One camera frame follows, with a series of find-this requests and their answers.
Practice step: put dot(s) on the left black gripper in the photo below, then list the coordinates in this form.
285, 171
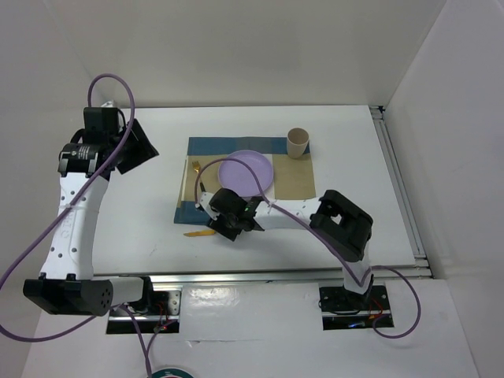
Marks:
145, 149

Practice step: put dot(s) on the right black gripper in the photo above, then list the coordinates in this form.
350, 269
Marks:
230, 233

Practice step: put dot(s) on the gold knife dark handle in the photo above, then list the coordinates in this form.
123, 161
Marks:
207, 232

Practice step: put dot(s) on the lilac plastic plate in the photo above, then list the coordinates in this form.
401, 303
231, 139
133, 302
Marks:
238, 178

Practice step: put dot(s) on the gold fork dark handle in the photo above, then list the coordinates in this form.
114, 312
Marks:
199, 185

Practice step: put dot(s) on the blue and beige cloth placemat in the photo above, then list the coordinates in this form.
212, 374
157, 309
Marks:
292, 179

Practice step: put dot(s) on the beige plastic cup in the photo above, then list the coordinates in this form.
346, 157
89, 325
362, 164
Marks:
297, 141

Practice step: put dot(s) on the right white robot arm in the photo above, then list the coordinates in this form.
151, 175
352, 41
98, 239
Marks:
341, 226

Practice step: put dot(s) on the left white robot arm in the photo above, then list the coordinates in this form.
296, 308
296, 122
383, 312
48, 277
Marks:
66, 284

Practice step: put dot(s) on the green round sticker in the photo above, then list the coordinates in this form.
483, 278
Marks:
171, 372

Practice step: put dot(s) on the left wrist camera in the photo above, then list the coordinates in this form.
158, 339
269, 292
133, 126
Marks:
109, 104

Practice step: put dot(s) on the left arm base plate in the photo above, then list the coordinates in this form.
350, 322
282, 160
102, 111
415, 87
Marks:
160, 314

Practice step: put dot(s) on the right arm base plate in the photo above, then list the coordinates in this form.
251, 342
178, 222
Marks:
339, 312

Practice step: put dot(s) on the aluminium frame rail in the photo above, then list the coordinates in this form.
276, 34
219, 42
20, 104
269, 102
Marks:
136, 233

